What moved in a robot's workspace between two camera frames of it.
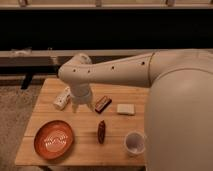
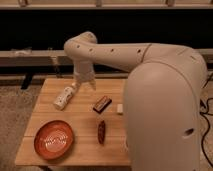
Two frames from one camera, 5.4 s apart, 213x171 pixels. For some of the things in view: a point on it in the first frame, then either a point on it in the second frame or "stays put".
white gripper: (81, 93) → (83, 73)
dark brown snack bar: (103, 104) stays put
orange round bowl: (53, 139) stays put
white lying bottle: (62, 98) stays put
